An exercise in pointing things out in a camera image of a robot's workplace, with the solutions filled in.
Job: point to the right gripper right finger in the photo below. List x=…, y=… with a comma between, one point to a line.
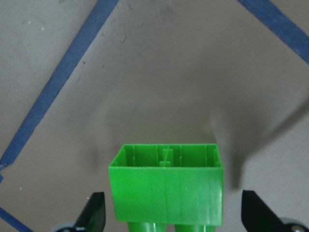
x=256, y=216

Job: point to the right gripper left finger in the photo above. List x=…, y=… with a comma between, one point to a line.
x=93, y=216

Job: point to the green toy block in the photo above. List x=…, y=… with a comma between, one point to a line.
x=154, y=185

